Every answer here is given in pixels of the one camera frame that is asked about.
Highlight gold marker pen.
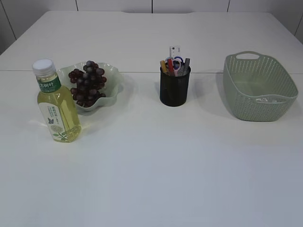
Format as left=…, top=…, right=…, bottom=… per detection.
left=160, top=61, right=168, bottom=75

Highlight clear plastic sheet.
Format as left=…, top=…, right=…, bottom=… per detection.
left=255, top=96, right=284, bottom=104

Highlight red glitter glue tube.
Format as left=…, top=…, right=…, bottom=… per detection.
left=167, top=59, right=175, bottom=76

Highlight yellow tea bottle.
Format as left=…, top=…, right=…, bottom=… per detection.
left=32, top=59, right=81, bottom=143

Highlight green woven plastic basket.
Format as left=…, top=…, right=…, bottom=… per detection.
left=223, top=51, right=298, bottom=122

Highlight silver glitter glue tube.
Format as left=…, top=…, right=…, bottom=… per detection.
left=179, top=58, right=190, bottom=76

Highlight purple artificial grape bunch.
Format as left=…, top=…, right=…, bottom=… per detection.
left=68, top=61, right=107, bottom=108

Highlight clear plastic ruler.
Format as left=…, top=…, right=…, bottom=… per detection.
left=169, top=45, right=181, bottom=58

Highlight pink purple scissors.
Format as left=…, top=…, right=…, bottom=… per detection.
left=165, top=57, right=183, bottom=77

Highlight black mesh pen cup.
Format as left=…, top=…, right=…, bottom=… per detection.
left=160, top=67, right=191, bottom=107

